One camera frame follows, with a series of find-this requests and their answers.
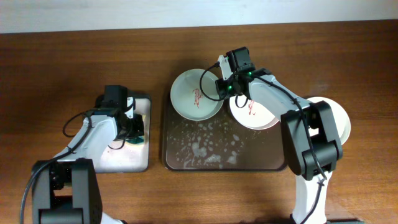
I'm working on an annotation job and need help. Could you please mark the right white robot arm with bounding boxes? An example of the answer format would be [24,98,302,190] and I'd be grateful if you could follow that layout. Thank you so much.
[215,68,343,223]

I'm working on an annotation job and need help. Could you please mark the dark brown serving tray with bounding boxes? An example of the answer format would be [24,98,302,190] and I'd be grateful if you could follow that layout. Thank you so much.
[162,97,287,172]

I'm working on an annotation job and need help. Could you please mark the pink white plate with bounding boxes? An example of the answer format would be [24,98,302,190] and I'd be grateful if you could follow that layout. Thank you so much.
[229,95,279,130]

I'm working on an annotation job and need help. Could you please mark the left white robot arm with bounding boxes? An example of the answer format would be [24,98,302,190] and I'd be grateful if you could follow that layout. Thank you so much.
[19,103,144,223]

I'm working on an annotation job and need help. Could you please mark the pale green plate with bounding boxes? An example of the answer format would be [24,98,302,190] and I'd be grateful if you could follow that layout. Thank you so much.
[170,68,223,121]

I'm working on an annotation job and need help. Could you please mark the left black cable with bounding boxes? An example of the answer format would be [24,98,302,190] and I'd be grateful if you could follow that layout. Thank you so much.
[62,111,91,138]

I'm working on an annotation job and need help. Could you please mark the yellow green sponge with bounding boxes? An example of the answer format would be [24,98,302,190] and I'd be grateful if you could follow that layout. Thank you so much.
[126,136,145,146]

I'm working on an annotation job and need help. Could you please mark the black cable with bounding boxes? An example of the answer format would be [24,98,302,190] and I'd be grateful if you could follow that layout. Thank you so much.
[62,111,91,138]
[199,62,228,102]

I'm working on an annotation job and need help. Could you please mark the small white foam tray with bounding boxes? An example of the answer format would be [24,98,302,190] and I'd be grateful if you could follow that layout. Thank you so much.
[95,93,151,173]

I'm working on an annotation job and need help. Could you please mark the right black cable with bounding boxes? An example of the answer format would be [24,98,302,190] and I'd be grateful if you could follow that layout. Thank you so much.
[199,62,228,102]

